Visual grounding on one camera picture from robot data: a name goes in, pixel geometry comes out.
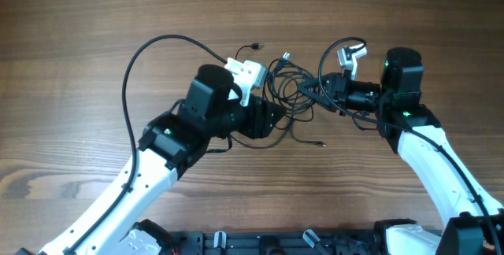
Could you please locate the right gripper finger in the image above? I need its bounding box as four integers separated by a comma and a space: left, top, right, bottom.
305, 90, 338, 113
298, 74, 335, 98

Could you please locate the black USB cable thin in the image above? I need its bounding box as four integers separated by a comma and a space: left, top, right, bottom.
230, 42, 327, 150

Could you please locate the black USB cable thick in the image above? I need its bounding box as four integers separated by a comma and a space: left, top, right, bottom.
261, 52, 314, 122

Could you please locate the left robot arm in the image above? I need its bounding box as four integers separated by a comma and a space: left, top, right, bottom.
40, 59, 285, 254

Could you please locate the right camera cable black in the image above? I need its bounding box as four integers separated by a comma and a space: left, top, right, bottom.
317, 36, 501, 255

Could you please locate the camera cable black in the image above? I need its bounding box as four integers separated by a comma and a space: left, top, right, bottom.
62, 35, 227, 255
317, 36, 501, 255

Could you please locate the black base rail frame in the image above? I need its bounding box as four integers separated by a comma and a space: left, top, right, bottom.
133, 219, 442, 255

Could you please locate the left camera cable black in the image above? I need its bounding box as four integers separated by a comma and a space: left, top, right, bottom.
62, 35, 227, 255

